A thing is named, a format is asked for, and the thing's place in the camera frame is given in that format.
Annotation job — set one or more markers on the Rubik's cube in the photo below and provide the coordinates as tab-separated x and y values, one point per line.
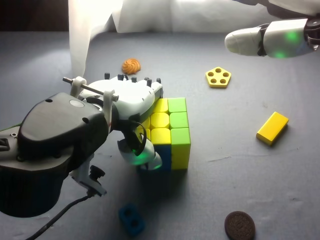
178	140

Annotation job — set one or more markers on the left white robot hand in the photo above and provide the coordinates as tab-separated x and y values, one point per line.
135	97

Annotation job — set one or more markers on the chocolate sandwich cookie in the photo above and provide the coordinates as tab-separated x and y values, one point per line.
240	226

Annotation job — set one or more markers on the yellow rectangular block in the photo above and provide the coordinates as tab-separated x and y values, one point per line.
272	128

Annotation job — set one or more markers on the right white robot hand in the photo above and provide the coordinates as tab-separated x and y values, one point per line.
282	40

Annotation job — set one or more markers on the blue two-hole block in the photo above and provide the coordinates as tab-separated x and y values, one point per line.
131	221

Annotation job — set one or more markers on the orange swirl cookie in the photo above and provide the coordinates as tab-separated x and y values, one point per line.
131	66

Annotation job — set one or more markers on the yellow pentagon block with holes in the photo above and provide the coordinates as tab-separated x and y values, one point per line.
218	78

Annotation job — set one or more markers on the grey table cloth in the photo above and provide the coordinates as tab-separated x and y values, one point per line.
225	180

